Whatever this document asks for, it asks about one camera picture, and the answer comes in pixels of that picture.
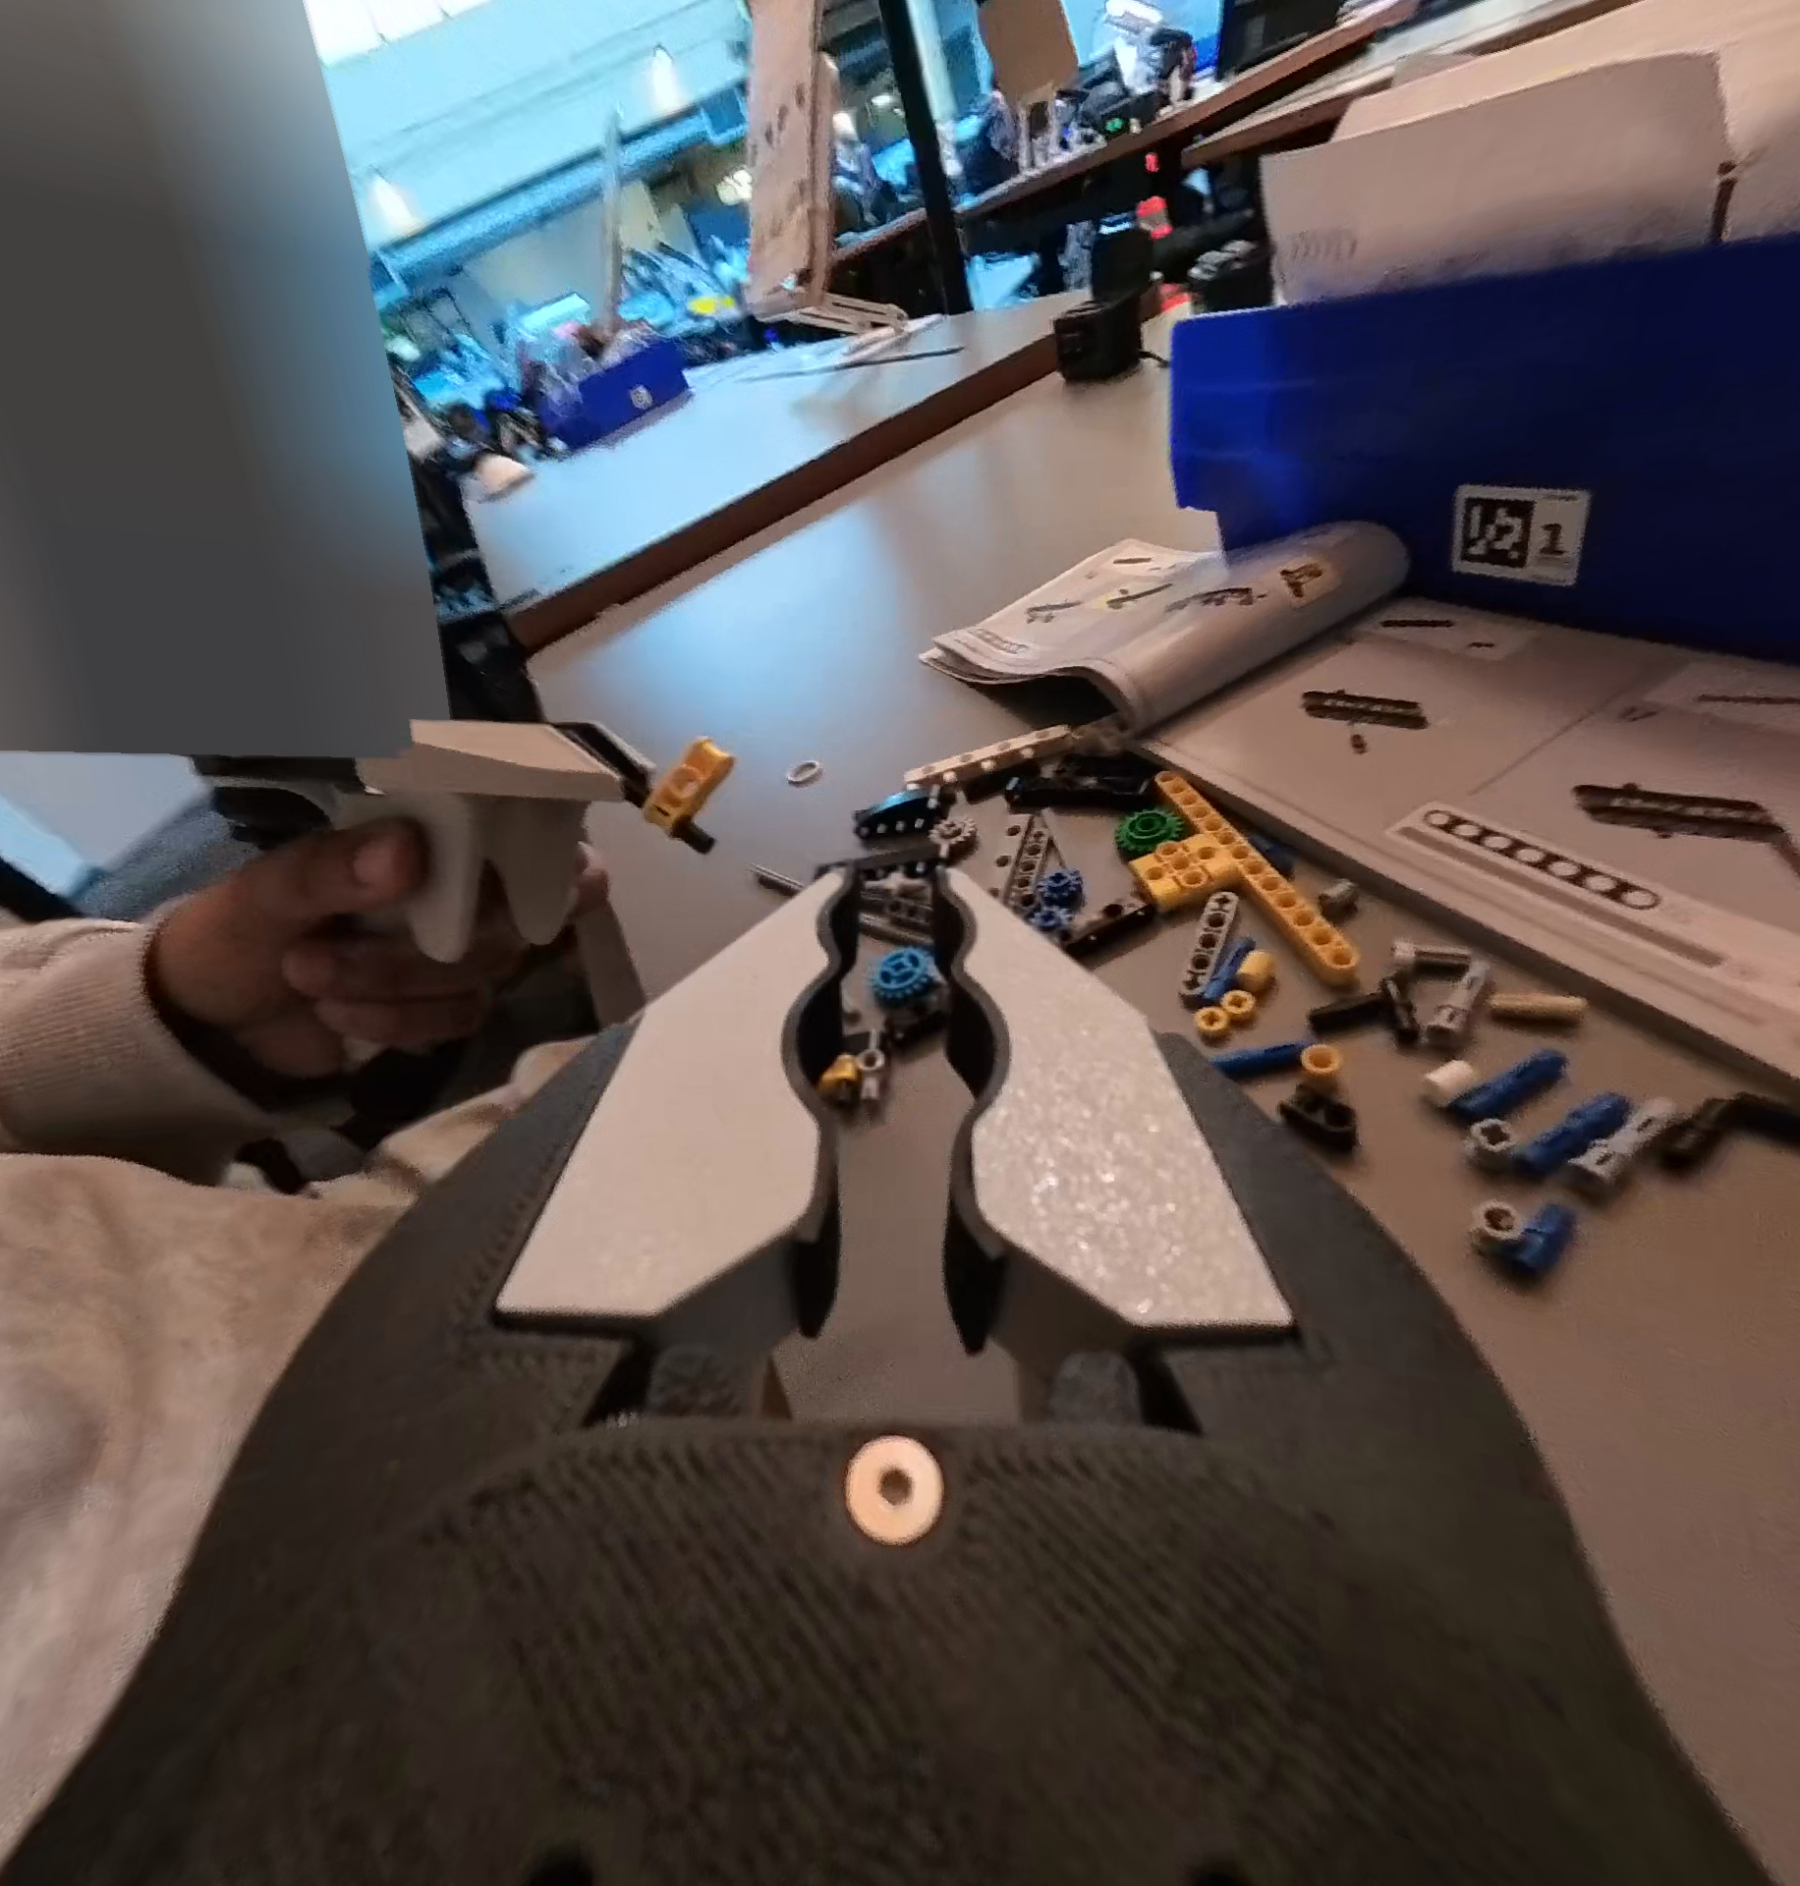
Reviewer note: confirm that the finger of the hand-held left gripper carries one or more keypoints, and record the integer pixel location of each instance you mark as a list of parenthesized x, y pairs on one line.
[(502, 766)]

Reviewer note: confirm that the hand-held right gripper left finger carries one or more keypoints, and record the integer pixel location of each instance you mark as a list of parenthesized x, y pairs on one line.
[(649, 1164)]

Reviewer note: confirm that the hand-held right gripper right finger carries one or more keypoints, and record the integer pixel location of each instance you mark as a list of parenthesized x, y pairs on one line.
[(1120, 1164)]

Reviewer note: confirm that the yellow lego connector black pin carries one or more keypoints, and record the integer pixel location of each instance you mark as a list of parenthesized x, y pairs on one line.
[(690, 780)]

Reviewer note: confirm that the pile of lego pieces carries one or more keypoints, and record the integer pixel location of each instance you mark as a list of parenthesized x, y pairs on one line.
[(1225, 871)]

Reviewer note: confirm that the person's left forearm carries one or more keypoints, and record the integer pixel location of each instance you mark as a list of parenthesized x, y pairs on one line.
[(45, 1017)]

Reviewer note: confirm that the lego instruction booklet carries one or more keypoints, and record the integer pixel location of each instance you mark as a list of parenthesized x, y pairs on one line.
[(1430, 766)]

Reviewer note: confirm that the person's left hand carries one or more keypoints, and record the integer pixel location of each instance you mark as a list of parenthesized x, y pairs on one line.
[(266, 957)]

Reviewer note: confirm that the black office chair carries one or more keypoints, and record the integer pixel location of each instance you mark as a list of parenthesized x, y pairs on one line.
[(471, 648)]

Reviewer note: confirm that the long grey desk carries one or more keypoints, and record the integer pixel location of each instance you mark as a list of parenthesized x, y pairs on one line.
[(693, 473)]

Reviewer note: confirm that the small blue bin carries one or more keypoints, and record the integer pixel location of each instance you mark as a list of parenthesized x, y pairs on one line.
[(620, 390)]

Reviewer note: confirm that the person's grey sweatshirt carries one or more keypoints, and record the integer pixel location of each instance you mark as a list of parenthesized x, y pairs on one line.
[(104, 1401)]

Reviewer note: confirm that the cardboard sheet on stand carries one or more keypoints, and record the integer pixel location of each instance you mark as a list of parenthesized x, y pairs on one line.
[(789, 177)]

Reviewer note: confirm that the small black device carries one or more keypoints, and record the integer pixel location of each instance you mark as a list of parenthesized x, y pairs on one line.
[(1098, 340), (1226, 281)]

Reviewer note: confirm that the black metal pole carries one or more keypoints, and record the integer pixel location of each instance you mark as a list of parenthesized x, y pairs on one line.
[(922, 148)]

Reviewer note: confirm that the blue plastic bin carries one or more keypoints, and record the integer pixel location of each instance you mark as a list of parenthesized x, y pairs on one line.
[(1430, 412)]

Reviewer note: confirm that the white cardboard box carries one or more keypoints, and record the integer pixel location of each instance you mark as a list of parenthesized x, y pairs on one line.
[(1504, 162)]

